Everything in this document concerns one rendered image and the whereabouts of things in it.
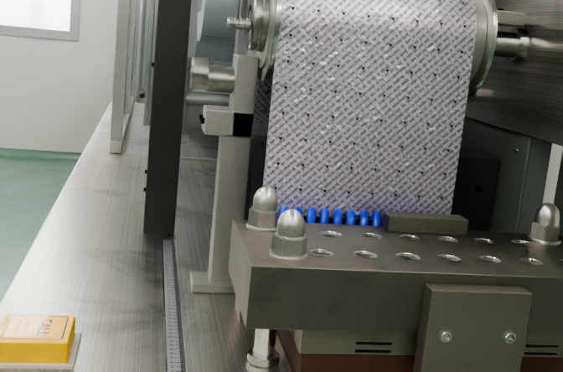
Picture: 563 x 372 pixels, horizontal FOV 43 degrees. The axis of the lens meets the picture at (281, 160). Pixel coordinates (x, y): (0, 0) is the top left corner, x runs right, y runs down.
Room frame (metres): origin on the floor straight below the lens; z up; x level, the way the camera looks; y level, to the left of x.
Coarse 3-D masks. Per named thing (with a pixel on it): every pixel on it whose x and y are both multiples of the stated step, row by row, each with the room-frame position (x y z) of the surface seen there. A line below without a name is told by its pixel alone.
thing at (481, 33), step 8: (272, 0) 0.82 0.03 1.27; (480, 0) 0.89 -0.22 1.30; (272, 8) 0.82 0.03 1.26; (480, 8) 0.88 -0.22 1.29; (272, 16) 0.82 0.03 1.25; (480, 16) 0.87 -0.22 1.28; (272, 24) 0.82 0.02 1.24; (480, 24) 0.87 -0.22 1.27; (480, 32) 0.87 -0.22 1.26; (480, 40) 0.86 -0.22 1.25; (264, 48) 0.85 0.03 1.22; (480, 48) 0.87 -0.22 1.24; (256, 56) 0.91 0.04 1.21; (264, 56) 0.85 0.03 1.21; (480, 56) 0.87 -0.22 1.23; (264, 64) 0.85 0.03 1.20; (472, 64) 0.87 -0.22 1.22; (472, 72) 0.88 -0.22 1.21
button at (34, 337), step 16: (16, 320) 0.68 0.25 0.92; (32, 320) 0.69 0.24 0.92; (48, 320) 0.69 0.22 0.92; (64, 320) 0.70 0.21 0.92; (0, 336) 0.65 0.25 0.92; (16, 336) 0.65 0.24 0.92; (32, 336) 0.65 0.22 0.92; (48, 336) 0.66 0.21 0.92; (64, 336) 0.66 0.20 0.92; (0, 352) 0.63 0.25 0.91; (16, 352) 0.64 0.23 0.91; (32, 352) 0.64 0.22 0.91; (48, 352) 0.64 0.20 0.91; (64, 352) 0.65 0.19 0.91
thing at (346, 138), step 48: (288, 96) 0.82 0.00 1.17; (336, 96) 0.83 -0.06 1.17; (384, 96) 0.84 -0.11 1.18; (432, 96) 0.85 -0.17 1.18; (288, 144) 0.82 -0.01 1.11; (336, 144) 0.83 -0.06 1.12; (384, 144) 0.84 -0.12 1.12; (432, 144) 0.85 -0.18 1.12; (288, 192) 0.82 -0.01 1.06; (336, 192) 0.83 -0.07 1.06; (384, 192) 0.84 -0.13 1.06; (432, 192) 0.85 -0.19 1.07
